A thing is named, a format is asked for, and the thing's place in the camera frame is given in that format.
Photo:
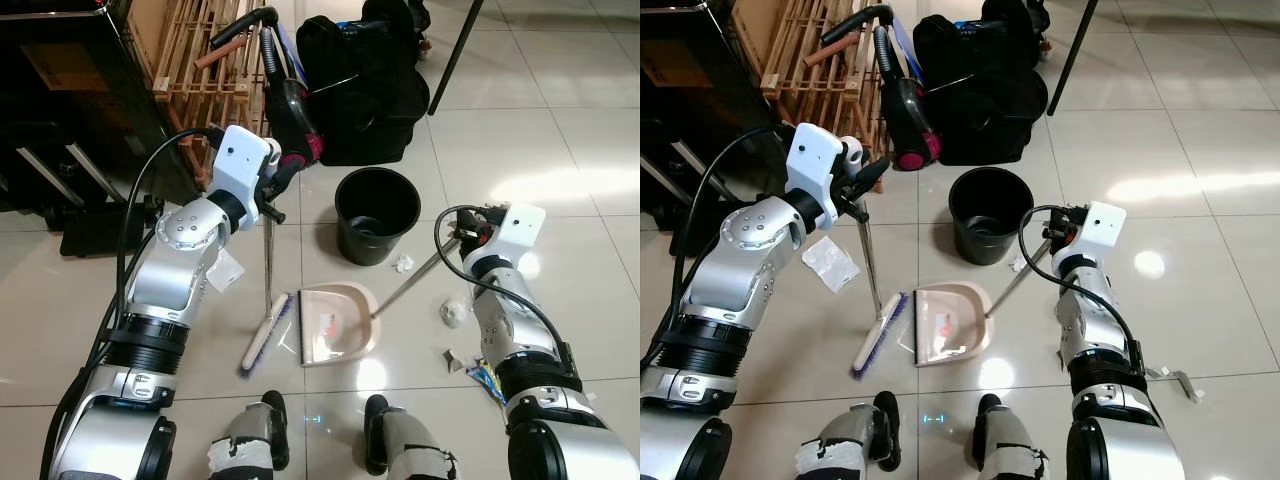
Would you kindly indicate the wooden slatted rack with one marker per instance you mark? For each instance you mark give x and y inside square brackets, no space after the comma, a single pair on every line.
[200,70]
[820,70]

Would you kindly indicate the brown cardboard sheet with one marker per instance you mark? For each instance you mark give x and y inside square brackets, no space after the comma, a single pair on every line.
[755,30]
[150,35]

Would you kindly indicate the black metal pole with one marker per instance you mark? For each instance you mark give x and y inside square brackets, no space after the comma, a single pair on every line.
[1075,60]
[455,60]

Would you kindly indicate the grey taped robot leg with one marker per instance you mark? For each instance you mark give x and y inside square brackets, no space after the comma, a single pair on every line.
[405,445]
[845,440]
[1010,445]
[245,440]

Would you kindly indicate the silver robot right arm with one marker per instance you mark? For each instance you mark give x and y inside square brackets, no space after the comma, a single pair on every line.
[510,330]
[1095,330]

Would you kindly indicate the small white paper scrap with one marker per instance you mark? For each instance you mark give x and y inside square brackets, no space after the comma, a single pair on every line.
[1018,263]
[403,263]

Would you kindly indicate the black plastic bucket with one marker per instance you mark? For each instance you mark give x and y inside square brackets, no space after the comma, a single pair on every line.
[377,240]
[990,240]

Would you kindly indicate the colourful snack wrapper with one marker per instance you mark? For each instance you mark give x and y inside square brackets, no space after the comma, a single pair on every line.
[487,380]

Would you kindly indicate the glossy black cabinet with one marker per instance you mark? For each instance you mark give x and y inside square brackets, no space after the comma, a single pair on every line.
[60,90]
[690,90]

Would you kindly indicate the grey brown paper scrap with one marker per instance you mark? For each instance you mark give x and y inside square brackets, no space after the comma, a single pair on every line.
[455,358]

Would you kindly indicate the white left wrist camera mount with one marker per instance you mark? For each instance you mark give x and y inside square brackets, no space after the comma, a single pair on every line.
[815,160]
[240,160]

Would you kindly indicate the black and red vacuum cleaner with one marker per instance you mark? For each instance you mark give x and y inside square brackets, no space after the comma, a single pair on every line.
[295,120]
[910,120]

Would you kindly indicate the grey taped robot left leg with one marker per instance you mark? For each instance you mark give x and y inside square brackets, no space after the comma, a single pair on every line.
[245,440]
[845,440]

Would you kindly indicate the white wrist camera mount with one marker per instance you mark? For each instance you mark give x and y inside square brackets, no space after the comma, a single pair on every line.
[1103,230]
[520,230]
[240,160]
[815,160]

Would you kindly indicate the crumpled white paper ball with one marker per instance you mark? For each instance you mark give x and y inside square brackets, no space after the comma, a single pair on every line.
[455,312]

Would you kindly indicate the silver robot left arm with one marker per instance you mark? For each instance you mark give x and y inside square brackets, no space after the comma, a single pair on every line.
[175,270]
[745,270]

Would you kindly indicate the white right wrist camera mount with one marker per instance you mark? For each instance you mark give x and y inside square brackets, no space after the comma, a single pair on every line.
[520,230]
[1103,230]

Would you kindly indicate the white plastic packet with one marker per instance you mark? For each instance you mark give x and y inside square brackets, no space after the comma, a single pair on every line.
[225,272]
[830,265]

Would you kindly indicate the black fabric bag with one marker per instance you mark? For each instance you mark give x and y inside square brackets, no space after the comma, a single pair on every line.
[975,90]
[360,90]

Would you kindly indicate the grey taped robot right leg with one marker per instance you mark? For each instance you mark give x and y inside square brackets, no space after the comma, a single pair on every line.
[405,445]
[1010,445]

